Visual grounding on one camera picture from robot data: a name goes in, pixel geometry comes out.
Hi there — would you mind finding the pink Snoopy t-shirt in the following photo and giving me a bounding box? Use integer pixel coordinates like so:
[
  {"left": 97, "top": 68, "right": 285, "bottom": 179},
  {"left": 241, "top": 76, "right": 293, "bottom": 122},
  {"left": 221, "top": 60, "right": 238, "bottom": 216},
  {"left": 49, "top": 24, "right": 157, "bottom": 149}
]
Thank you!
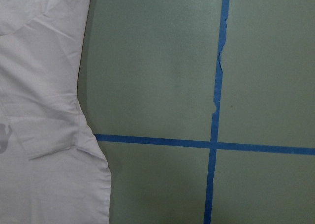
[{"left": 0, "top": 0, "right": 111, "bottom": 224}]

